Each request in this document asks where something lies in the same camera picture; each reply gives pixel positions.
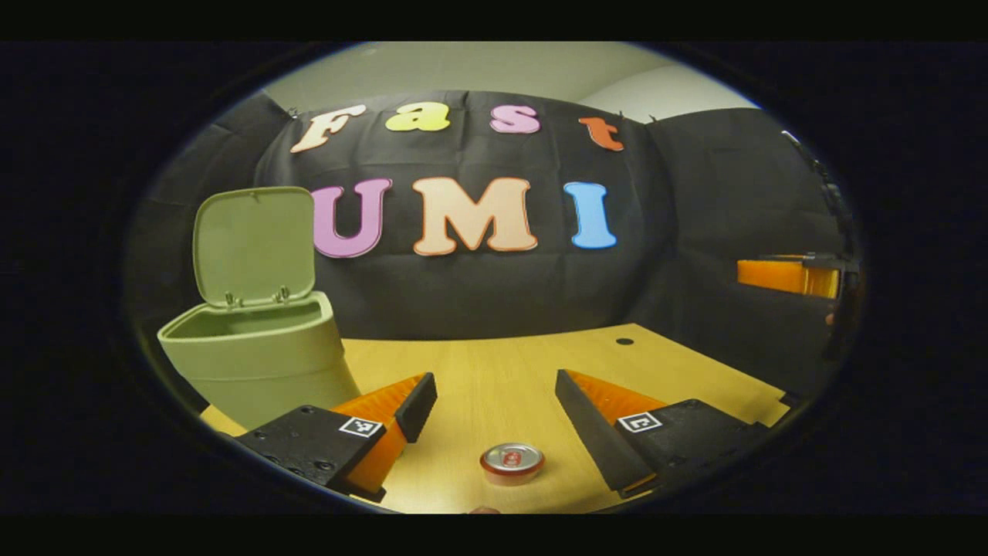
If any black backdrop cloth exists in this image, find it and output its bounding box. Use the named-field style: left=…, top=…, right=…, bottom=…
left=127, top=90, right=861, bottom=402

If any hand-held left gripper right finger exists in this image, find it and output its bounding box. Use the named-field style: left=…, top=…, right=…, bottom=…
left=555, top=369, right=773, bottom=500

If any red pop can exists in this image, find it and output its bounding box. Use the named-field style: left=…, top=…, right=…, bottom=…
left=480, top=442, right=546, bottom=487

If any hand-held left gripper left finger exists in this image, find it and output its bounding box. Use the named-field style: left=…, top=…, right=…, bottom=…
left=234, top=372, right=439, bottom=503

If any wooden desktop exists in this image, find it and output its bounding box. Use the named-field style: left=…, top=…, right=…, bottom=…
left=201, top=323, right=793, bottom=514

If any pale green desktop garbage bin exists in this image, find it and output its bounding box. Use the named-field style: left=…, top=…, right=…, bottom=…
left=157, top=186, right=362, bottom=432

